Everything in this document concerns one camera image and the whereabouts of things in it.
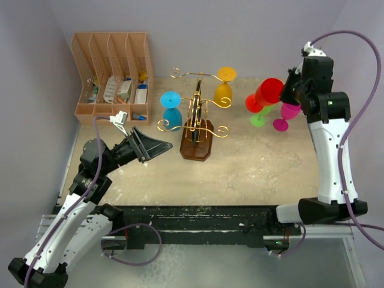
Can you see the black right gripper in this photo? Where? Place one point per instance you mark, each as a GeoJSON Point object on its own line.
{"type": "Point", "coordinates": [286, 97]}

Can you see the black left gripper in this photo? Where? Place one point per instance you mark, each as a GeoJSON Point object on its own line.
{"type": "Point", "coordinates": [143, 146]}

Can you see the pink wine glass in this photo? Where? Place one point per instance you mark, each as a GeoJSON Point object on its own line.
{"type": "Point", "coordinates": [287, 112]}

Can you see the red wine glass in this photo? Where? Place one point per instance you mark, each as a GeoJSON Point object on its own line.
{"type": "Point", "coordinates": [267, 94]}

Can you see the green wine glass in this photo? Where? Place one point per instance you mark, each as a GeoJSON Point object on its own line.
{"type": "Point", "coordinates": [258, 120]}

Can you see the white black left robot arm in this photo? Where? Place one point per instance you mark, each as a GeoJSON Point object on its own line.
{"type": "Point", "coordinates": [81, 223]}

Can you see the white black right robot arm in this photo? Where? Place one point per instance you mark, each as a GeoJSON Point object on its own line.
{"type": "Point", "coordinates": [328, 118]}

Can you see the gold black wine glass rack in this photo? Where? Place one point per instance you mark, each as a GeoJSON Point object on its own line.
{"type": "Point", "coordinates": [197, 130]}

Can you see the blue wine glass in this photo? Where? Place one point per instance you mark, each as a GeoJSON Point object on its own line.
{"type": "Point", "coordinates": [170, 100]}

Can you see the yellow wine glass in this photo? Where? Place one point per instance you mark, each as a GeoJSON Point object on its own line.
{"type": "Point", "coordinates": [223, 92]}

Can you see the grey blue cylinder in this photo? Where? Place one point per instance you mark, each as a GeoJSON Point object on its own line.
{"type": "Point", "coordinates": [138, 117]}

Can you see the white blue box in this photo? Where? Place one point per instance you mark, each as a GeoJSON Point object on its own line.
{"type": "Point", "coordinates": [141, 94]}

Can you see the white medicine box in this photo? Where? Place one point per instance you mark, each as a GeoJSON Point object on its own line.
{"type": "Point", "coordinates": [124, 91]}

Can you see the yellow small object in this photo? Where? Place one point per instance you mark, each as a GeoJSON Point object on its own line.
{"type": "Point", "coordinates": [143, 76]}

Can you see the peach plastic file organizer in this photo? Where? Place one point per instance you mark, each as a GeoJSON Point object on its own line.
{"type": "Point", "coordinates": [104, 60]}

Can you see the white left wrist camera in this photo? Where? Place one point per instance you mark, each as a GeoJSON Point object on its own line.
{"type": "Point", "coordinates": [119, 121]}

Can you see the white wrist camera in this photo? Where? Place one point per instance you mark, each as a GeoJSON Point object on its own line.
{"type": "Point", "coordinates": [119, 121]}
{"type": "Point", "coordinates": [310, 50]}

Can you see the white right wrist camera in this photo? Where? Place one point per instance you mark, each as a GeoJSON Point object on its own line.
{"type": "Point", "coordinates": [310, 50]}

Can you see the aluminium table frame rail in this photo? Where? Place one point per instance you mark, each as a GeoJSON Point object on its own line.
{"type": "Point", "coordinates": [251, 226]}

